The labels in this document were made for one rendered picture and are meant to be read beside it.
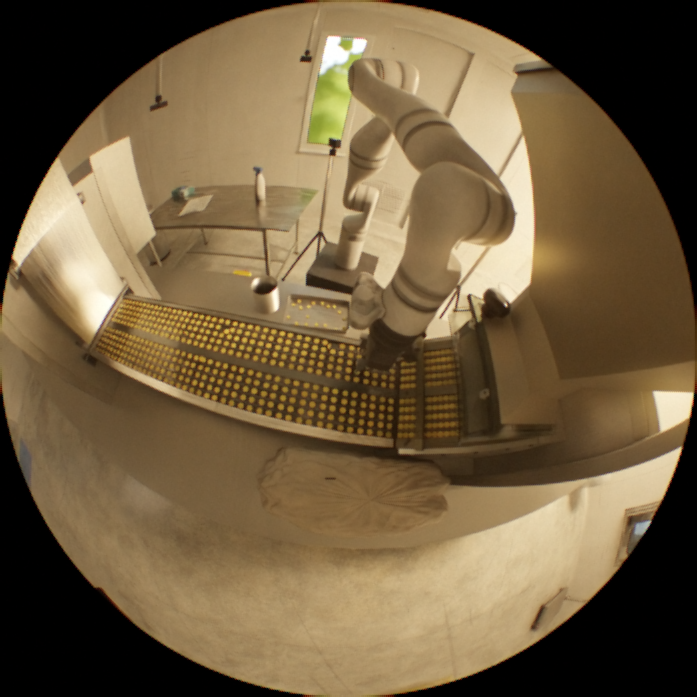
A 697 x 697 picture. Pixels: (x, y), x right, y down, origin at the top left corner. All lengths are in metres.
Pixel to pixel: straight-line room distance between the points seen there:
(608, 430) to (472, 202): 0.46
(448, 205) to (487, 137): 2.56
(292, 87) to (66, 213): 2.31
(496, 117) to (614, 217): 2.58
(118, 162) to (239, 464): 0.93
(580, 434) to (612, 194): 0.43
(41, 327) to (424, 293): 0.77
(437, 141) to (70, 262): 0.67
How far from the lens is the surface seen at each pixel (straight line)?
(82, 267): 0.65
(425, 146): 0.24
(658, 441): 0.40
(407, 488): 0.42
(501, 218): 0.21
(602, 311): 0.23
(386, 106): 0.32
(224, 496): 0.60
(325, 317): 0.68
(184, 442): 0.64
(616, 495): 4.02
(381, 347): 0.32
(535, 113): 0.31
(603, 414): 0.52
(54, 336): 0.71
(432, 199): 0.18
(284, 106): 2.65
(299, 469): 0.37
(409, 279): 0.23
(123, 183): 0.86
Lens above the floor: 1.35
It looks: 60 degrees down
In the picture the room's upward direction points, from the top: 22 degrees clockwise
